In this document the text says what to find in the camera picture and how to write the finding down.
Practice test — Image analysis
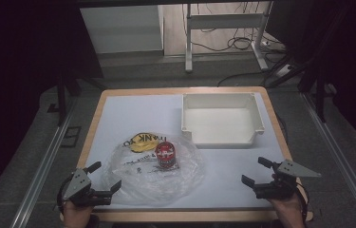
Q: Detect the metal floor rail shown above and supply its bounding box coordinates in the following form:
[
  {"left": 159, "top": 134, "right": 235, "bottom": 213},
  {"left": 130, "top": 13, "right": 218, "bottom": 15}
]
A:
[
  {"left": 9, "top": 98, "right": 79, "bottom": 228},
  {"left": 302, "top": 93, "right": 356, "bottom": 228}
]

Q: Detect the person's right hand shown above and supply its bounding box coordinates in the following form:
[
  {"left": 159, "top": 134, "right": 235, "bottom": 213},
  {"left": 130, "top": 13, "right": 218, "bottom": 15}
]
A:
[{"left": 266, "top": 191, "right": 306, "bottom": 222}]

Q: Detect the wooden table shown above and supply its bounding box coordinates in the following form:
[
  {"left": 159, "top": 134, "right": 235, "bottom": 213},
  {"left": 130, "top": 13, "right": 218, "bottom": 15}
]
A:
[{"left": 59, "top": 85, "right": 314, "bottom": 222}]

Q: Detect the clear printed plastic bag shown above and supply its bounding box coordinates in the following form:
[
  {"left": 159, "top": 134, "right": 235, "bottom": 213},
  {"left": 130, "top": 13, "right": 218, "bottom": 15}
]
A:
[{"left": 103, "top": 132, "right": 206, "bottom": 207}]

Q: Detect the white plastic bin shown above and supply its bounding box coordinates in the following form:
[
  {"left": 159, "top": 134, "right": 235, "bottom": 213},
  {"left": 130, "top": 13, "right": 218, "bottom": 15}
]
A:
[{"left": 180, "top": 92, "right": 266, "bottom": 150}]

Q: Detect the white desk frame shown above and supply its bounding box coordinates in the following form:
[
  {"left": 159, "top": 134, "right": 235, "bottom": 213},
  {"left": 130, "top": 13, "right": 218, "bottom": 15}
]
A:
[{"left": 184, "top": 2, "right": 274, "bottom": 73}]

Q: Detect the red can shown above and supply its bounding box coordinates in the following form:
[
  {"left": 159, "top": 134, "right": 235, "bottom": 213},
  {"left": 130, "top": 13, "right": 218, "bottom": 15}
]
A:
[{"left": 155, "top": 141, "right": 178, "bottom": 169}]

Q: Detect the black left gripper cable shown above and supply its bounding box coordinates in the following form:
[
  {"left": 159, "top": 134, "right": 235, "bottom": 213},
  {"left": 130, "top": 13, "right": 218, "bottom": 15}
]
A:
[{"left": 56, "top": 175, "right": 73, "bottom": 213}]

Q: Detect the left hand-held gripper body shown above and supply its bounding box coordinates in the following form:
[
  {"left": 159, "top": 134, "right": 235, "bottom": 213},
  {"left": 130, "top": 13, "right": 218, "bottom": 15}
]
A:
[{"left": 61, "top": 168, "right": 114, "bottom": 208}]

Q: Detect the tangle of black floor cables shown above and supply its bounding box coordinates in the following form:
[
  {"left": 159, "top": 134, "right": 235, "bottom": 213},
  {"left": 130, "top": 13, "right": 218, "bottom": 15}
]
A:
[{"left": 191, "top": 27, "right": 289, "bottom": 65}]

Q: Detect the white power strip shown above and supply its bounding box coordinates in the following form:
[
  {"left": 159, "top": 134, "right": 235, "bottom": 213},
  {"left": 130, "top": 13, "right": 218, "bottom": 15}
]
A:
[{"left": 274, "top": 64, "right": 294, "bottom": 79}]

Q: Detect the white cabinet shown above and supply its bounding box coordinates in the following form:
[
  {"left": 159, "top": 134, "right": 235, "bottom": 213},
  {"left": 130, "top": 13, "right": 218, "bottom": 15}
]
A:
[{"left": 80, "top": 4, "right": 164, "bottom": 55}]

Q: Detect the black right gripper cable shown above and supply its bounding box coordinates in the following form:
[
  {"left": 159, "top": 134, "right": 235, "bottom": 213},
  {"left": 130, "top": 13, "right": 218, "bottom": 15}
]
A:
[{"left": 295, "top": 181, "right": 310, "bottom": 222}]

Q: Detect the white table mat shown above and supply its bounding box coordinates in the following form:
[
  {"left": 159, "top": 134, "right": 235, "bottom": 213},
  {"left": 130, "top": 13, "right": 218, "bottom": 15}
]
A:
[{"left": 84, "top": 93, "right": 289, "bottom": 211}]

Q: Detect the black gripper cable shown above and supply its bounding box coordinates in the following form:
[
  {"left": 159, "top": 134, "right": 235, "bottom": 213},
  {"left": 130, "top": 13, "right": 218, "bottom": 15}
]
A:
[
  {"left": 56, "top": 175, "right": 73, "bottom": 213},
  {"left": 295, "top": 181, "right": 310, "bottom": 222}
]

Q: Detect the long black floor cable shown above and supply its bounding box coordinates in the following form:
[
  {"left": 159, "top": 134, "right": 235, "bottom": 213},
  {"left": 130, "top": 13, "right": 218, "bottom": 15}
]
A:
[{"left": 216, "top": 69, "right": 273, "bottom": 87}]

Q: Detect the black stand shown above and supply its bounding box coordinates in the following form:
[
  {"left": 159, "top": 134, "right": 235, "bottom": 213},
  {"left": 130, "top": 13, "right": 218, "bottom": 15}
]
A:
[
  {"left": 55, "top": 70, "right": 83, "bottom": 127},
  {"left": 298, "top": 61, "right": 329, "bottom": 124}
]

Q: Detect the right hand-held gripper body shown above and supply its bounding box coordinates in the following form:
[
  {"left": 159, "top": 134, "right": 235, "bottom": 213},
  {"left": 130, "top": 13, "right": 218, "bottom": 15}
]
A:
[{"left": 253, "top": 159, "right": 322, "bottom": 200}]

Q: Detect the person's left hand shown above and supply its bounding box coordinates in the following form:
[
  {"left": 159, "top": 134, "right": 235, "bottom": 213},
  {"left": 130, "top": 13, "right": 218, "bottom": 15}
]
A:
[{"left": 62, "top": 199, "right": 100, "bottom": 228}]

